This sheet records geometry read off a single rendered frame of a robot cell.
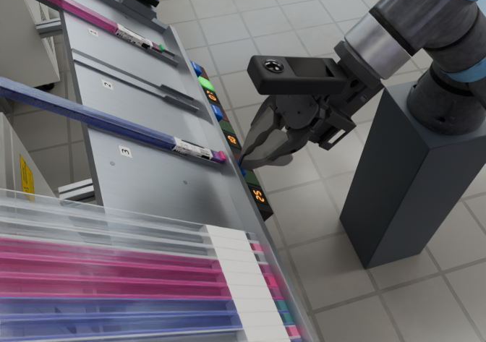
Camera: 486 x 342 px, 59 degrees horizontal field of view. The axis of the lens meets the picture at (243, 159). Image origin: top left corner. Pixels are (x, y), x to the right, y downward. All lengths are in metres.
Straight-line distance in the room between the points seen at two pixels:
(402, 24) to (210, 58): 1.42
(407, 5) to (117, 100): 0.34
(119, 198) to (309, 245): 0.97
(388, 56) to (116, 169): 0.32
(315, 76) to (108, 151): 0.24
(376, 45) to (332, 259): 0.90
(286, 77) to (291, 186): 0.97
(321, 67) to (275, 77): 0.07
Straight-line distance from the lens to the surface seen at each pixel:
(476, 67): 0.63
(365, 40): 0.53
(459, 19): 0.56
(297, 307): 0.48
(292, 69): 0.51
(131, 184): 0.44
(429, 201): 1.10
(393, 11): 0.53
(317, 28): 2.07
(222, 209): 0.52
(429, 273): 1.39
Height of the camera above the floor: 1.18
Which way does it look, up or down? 52 degrees down
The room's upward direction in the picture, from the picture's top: straight up
